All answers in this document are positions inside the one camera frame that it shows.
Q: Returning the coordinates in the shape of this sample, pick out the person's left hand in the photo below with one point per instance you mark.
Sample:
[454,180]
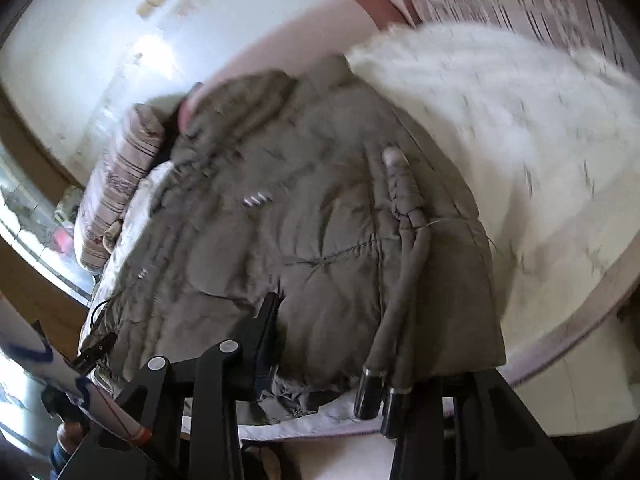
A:
[69,437]

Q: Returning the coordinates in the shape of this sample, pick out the striped floral pillow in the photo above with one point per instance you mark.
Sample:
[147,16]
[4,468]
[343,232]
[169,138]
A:
[125,170]

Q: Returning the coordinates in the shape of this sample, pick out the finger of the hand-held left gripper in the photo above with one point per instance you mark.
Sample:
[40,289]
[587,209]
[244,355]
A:
[95,350]

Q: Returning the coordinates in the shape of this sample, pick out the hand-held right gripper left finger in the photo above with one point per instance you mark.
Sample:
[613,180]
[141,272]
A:
[265,345]

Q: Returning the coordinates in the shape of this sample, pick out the white leaf print bed sheet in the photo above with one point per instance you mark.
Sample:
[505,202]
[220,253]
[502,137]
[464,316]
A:
[500,135]

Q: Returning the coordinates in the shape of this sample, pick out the window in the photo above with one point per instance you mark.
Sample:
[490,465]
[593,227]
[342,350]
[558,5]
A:
[30,225]

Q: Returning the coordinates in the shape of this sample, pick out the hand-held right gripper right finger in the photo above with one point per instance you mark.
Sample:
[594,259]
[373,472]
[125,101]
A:
[430,440]

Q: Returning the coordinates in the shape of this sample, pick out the grey puffer jacket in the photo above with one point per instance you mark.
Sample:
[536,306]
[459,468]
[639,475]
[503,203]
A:
[300,200]

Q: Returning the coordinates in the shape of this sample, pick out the reddish pink cloth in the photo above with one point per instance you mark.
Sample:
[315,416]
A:
[377,5]

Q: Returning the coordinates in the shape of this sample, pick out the wooden window frame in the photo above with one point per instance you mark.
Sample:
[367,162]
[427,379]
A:
[30,320]

